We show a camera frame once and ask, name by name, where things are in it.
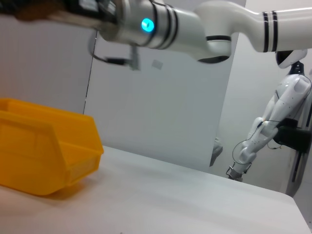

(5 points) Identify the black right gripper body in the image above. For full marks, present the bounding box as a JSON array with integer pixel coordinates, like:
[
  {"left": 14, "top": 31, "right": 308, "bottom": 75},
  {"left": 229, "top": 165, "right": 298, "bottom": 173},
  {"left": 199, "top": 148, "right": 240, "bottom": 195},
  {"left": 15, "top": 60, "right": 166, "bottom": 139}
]
[{"left": 65, "top": 0, "right": 120, "bottom": 25}]

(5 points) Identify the thin black humanoid cable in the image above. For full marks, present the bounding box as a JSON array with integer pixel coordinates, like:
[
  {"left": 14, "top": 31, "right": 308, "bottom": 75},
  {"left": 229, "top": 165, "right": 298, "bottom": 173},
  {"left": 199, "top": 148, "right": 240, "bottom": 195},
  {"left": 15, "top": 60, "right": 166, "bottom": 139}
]
[{"left": 231, "top": 119, "right": 282, "bottom": 166}]

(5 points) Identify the yellow plastic bin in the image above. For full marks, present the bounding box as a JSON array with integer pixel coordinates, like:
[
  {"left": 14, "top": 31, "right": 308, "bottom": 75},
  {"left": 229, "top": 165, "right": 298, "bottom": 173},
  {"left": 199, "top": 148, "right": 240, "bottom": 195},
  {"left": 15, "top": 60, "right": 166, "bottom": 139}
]
[{"left": 0, "top": 97, "right": 105, "bottom": 197}]

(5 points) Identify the white paper wall label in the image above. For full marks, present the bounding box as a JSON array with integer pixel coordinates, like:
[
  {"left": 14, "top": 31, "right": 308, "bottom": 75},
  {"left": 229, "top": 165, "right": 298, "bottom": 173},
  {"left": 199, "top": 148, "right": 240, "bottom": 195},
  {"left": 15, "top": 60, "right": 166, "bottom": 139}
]
[{"left": 151, "top": 59, "right": 164, "bottom": 71}]

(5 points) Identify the black robot support bracket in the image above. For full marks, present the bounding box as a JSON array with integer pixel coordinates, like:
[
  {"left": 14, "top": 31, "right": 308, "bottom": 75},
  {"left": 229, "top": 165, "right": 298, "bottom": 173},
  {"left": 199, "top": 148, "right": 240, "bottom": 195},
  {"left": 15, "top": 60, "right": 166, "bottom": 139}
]
[{"left": 274, "top": 118, "right": 312, "bottom": 153}]

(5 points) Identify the white humanoid robot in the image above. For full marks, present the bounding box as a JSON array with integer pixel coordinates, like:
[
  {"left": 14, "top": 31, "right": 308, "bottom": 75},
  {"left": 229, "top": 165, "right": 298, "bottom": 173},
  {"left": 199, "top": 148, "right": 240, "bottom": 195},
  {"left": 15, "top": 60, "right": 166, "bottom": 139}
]
[{"left": 226, "top": 50, "right": 312, "bottom": 182}]

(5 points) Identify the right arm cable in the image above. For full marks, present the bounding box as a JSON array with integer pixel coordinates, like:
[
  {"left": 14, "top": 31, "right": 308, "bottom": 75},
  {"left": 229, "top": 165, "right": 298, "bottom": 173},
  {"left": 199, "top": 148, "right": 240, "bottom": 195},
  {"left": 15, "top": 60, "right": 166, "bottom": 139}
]
[{"left": 87, "top": 31, "right": 142, "bottom": 72}]

